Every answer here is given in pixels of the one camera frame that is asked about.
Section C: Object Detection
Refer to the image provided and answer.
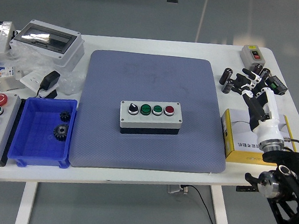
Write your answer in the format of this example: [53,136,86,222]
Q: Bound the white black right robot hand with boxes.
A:
[227,67,291,146]

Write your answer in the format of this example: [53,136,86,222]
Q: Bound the grey four-button control box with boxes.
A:
[117,96,185,140]

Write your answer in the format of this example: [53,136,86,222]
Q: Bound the white yellow cardboard box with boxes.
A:
[217,107,299,170]

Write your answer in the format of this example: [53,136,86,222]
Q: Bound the black module green terminal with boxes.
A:
[263,74,289,96]

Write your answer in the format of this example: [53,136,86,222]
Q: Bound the dark cylindrical capacitor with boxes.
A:
[219,67,234,86]
[221,77,235,95]
[258,67,272,84]
[248,63,263,81]

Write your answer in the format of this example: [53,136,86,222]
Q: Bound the black table control panel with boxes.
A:
[236,184,259,194]

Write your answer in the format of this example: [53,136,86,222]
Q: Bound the white table leg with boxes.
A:
[206,184,235,224]
[14,180,38,224]

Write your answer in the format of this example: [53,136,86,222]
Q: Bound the blue-grey table mat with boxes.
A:
[68,46,237,183]

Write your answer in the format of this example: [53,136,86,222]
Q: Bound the small black gear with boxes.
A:
[59,110,72,123]

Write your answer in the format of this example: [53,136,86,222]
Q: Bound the large black gear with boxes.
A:
[52,122,70,143]

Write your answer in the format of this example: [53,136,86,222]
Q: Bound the grey distribution box clear lid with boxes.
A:
[7,17,87,70]

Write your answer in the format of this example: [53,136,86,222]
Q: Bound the black power adapter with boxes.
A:
[35,69,62,100]

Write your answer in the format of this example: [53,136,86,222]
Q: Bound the blue plastic bin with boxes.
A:
[6,93,79,173]

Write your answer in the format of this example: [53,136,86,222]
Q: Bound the clear plastic bag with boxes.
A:
[0,40,89,97]

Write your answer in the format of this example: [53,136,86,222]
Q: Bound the silver metal mounting plate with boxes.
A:
[0,71,28,95]

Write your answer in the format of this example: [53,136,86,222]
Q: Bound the white circuit breaker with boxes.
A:
[0,64,18,87]

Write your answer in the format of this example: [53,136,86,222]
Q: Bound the white black wrapped device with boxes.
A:
[0,20,19,70]

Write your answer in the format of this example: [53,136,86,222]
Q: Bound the grey two-button switch box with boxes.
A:
[238,44,267,73]

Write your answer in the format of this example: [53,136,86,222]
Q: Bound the black floor cable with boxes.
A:
[180,184,230,224]

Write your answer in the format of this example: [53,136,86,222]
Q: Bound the metal bracket under table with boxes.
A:
[167,183,190,196]

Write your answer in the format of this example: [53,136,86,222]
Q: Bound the white wall socket panel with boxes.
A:
[18,69,59,99]

